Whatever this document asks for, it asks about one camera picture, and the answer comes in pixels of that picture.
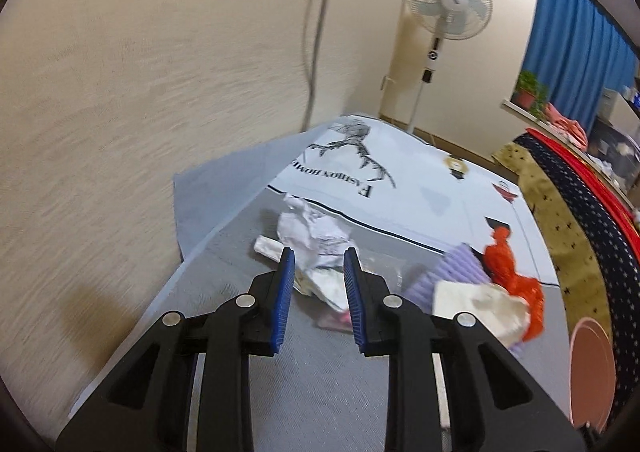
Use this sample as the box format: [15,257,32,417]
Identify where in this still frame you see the blue curtain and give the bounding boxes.
[522,0,638,131]

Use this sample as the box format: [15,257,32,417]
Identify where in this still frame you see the orange plastic bag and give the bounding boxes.
[483,225,544,342]

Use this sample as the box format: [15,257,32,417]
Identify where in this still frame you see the pink folded clothes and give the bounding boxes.
[544,102,588,151]

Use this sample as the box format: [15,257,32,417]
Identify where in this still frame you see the white paper bag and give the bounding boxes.
[432,281,530,348]

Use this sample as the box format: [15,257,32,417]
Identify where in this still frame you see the clear zip bag with items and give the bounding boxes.
[316,251,426,333]

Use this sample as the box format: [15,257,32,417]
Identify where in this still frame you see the white standing fan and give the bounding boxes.
[403,0,494,134]

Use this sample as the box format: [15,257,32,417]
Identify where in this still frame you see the clear storage bin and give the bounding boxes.
[587,117,639,193]

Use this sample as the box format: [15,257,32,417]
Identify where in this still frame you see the purple foam net sheet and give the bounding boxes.
[402,244,525,358]

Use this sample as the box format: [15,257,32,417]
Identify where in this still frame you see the white cardboard box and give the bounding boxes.
[597,87,639,137]

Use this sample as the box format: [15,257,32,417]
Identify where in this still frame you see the potted green plant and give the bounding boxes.
[512,70,548,120]

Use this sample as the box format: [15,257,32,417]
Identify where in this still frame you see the white printed cloth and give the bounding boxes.
[269,115,559,285]

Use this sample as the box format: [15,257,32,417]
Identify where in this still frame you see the white paper ball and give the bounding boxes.
[253,194,356,313]

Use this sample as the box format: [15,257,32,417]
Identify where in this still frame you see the yellow star bed skirt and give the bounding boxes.
[494,142,612,335]

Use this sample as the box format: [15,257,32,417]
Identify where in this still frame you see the navy star bedsheet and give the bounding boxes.
[513,133,639,417]

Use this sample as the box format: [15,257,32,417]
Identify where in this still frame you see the grey wall cable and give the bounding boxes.
[301,0,342,131]

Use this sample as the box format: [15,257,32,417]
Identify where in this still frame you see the pink trash bin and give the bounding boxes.
[570,317,616,432]

